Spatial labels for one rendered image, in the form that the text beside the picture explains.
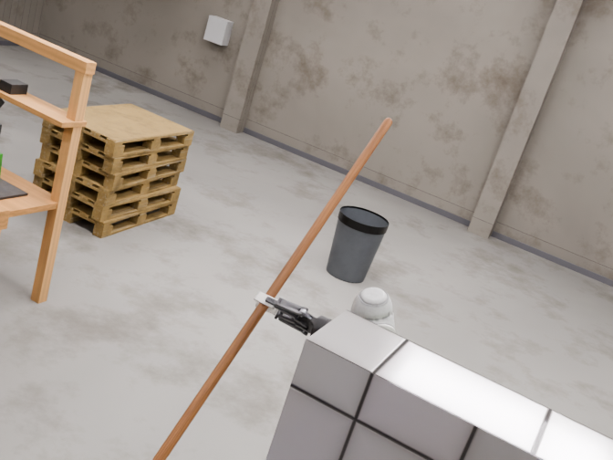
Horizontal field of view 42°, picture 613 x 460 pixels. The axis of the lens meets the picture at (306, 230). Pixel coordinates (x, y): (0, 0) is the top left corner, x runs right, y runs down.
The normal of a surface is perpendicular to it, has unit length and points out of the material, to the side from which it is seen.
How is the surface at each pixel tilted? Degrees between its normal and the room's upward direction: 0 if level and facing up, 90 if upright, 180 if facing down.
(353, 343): 0
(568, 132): 90
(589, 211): 90
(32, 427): 0
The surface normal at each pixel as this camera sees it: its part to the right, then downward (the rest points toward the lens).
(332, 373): -0.43, 0.18
